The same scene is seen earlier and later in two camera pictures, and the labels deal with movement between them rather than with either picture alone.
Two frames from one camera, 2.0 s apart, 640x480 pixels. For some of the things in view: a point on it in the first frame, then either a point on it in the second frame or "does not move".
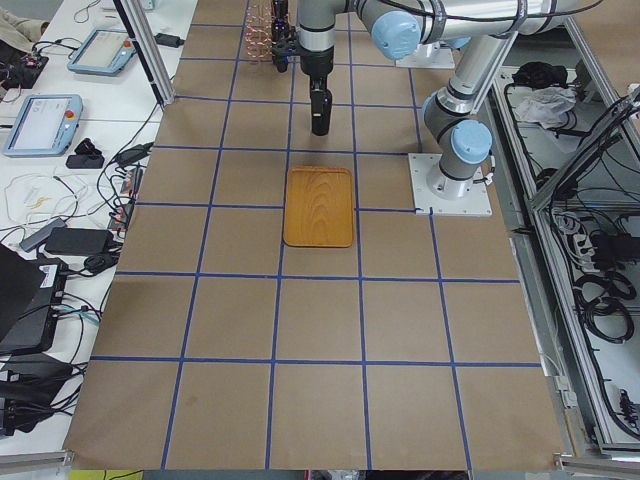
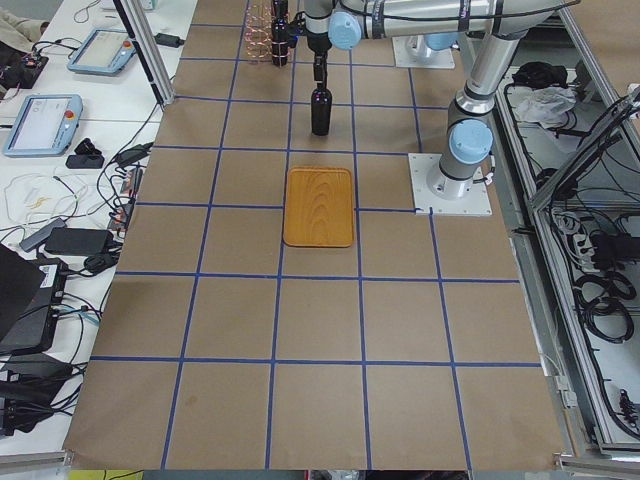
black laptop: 31,292 does not move
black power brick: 72,240 does not move
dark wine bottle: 281,40 -> 321,110
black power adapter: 168,40 does not move
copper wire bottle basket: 259,31 does not move
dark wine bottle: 321,109 -> 280,33
